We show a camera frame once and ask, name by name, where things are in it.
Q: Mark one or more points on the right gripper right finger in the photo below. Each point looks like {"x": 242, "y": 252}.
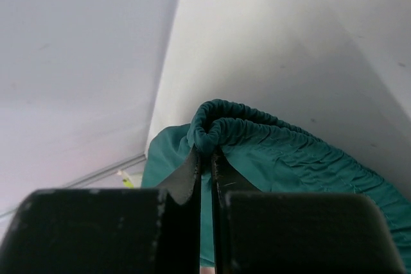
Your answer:
{"x": 257, "y": 232}

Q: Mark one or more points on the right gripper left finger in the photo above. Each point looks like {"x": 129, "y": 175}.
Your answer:
{"x": 152, "y": 230}

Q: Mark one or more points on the teal green shorts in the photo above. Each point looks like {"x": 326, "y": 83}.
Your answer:
{"x": 275, "y": 156}

